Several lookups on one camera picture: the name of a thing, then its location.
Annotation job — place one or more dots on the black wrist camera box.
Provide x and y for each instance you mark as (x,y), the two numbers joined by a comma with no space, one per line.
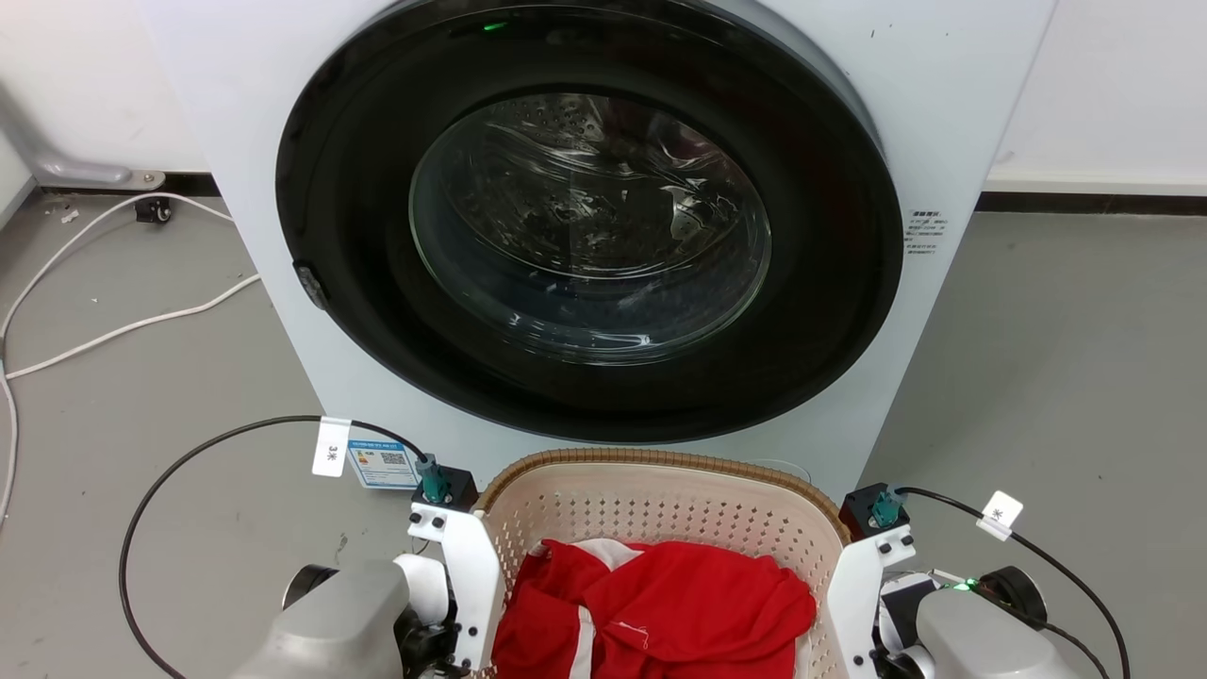
(453,488)
(863,509)

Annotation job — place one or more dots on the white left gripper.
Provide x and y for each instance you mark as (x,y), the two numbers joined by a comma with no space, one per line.
(471,575)

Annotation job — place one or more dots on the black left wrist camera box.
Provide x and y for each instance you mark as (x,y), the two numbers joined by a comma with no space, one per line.
(453,488)

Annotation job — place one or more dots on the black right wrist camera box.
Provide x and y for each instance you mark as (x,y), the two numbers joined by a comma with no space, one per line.
(863,509)

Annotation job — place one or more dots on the beige perforated laundry basket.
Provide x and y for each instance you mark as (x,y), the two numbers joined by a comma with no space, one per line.
(660,500)

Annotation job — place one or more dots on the round black washer door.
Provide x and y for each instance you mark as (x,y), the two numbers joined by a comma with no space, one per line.
(377,189)

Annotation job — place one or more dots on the printed text sticker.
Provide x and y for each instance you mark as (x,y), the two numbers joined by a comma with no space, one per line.
(924,233)

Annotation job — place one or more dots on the blue white energy label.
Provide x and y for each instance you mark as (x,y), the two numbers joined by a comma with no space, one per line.
(382,464)

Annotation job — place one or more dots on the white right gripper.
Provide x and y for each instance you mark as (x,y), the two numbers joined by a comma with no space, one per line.
(853,594)

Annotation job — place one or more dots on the white front-load washing machine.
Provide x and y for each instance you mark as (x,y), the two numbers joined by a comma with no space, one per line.
(943,113)

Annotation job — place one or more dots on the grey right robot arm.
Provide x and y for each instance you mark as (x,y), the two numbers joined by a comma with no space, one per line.
(971,637)

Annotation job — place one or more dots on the red and white garment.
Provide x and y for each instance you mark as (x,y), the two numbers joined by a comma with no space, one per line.
(688,613)

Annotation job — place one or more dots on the small black caster wheel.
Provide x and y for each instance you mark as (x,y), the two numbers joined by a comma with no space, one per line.
(153,209)

